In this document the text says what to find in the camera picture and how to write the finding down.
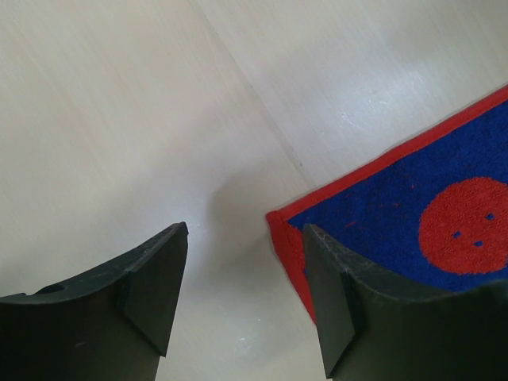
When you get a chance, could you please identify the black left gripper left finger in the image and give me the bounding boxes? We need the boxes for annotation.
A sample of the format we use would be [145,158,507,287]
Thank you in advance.
[1,222,187,380]

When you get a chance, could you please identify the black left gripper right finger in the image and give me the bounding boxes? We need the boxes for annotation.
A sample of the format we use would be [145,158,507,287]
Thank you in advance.
[303,225,507,380]

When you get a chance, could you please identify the red and blue cloth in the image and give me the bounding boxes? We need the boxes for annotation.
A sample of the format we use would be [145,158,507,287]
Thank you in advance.
[267,88,507,313]

